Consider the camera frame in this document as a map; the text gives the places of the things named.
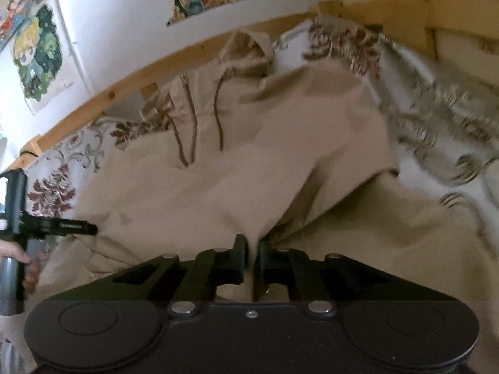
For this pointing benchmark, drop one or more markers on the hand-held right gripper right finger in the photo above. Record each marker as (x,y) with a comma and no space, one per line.
(266,261)

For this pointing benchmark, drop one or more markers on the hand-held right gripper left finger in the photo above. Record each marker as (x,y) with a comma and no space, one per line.
(238,259)

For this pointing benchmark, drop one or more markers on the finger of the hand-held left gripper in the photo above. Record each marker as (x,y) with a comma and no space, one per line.
(64,226)

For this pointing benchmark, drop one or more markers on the beige hooded jacket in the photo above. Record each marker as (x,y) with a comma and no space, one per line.
(249,156)

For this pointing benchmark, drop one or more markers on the person's left hand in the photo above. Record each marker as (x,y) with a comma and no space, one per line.
(17,252)

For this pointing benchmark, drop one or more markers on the white floral bedspread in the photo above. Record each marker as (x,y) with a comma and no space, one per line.
(436,117)

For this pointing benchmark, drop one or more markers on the wooden bed frame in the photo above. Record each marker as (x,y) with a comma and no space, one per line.
(128,85)

